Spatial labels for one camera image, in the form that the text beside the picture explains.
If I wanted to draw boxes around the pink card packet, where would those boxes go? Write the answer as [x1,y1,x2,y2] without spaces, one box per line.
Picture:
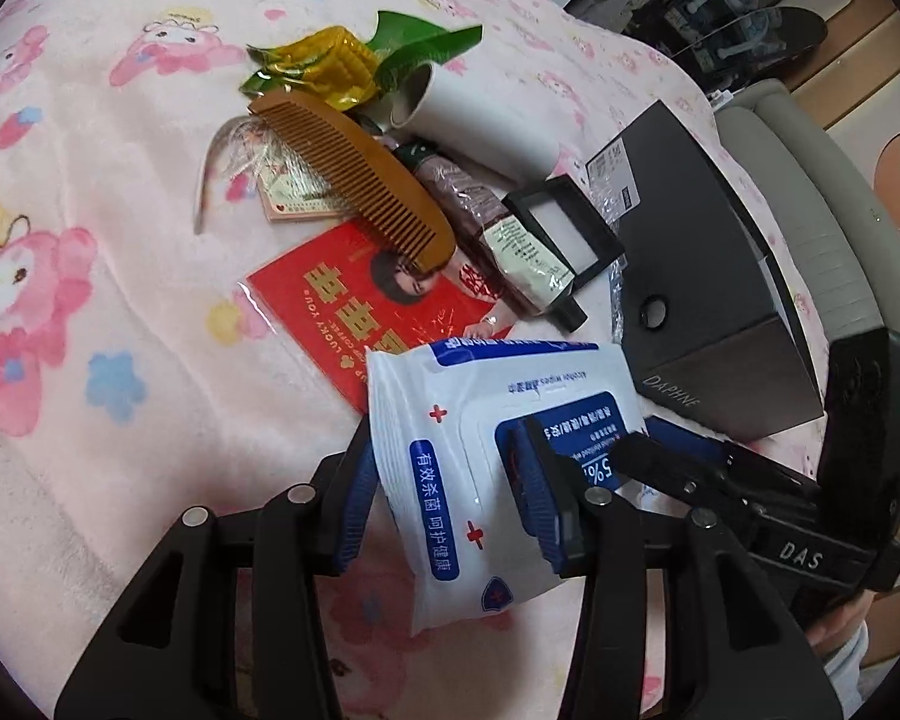
[225,116,346,224]

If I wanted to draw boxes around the red envelope packet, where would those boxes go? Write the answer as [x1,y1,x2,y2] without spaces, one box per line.
[244,221,515,417]

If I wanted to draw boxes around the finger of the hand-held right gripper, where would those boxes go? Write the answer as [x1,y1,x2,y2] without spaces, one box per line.
[645,415,822,500]
[611,435,766,522]

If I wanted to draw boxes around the white paper roll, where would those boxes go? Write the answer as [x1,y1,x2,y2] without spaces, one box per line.
[388,62,563,182]

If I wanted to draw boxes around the person's right hand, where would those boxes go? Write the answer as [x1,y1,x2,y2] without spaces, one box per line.
[808,589,871,650]

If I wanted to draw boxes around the dark grey shoebox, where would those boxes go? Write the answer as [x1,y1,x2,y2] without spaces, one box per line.
[585,100,826,442]

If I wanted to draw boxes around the white blue wet wipes pack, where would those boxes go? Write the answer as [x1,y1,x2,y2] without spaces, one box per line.
[365,337,650,635]

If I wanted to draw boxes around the grey green bed headboard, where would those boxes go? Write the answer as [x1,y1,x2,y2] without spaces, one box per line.
[712,79,900,361]

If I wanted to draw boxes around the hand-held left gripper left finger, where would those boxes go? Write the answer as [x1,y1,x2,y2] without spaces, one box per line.
[54,412,380,720]

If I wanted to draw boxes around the wooden comb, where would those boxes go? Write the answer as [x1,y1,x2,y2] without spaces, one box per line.
[247,88,457,271]

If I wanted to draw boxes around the clear bubble wrap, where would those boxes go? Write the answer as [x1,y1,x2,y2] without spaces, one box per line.
[589,187,635,350]

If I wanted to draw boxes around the round orange wall decoration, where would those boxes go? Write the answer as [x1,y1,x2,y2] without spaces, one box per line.
[866,109,900,256]

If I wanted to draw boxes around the green yellow corn snack packet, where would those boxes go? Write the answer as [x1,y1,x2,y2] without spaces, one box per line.
[240,10,485,117]

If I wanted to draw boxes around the small black frame box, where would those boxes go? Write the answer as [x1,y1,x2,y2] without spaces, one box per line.
[502,174,627,287]

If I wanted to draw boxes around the brown hand cream tube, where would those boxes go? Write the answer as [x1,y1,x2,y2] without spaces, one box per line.
[394,136,587,332]

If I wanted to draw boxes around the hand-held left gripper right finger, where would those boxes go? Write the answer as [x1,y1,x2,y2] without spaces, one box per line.
[499,420,845,720]

